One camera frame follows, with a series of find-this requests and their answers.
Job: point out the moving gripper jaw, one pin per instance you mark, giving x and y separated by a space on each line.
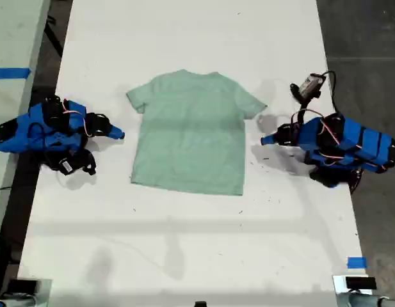
116 130
270 138

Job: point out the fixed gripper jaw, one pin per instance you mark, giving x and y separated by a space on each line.
270 143
116 136

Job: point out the pale green T-shirt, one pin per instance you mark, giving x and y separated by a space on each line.
190 134

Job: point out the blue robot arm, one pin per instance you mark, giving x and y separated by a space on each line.
21 134
370 144

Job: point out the black metal bar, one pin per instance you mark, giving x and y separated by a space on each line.
56 40

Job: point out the long blue tape strip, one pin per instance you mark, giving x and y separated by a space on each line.
11 73

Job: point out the pale side table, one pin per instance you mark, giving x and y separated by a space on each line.
11 32

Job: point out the blue tape patch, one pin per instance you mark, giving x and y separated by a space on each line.
357 263

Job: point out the small black box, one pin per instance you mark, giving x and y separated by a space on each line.
22 285
360 282

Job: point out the small black clip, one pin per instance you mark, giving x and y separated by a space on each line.
200 304

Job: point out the grey pipe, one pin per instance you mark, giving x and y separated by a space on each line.
14 301
363 300

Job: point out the gripper camera stalk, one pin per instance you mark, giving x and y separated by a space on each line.
301 105
86 163

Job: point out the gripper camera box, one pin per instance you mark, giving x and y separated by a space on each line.
309 84
66 166

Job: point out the metal bracket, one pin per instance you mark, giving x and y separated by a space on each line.
338 283
45 292

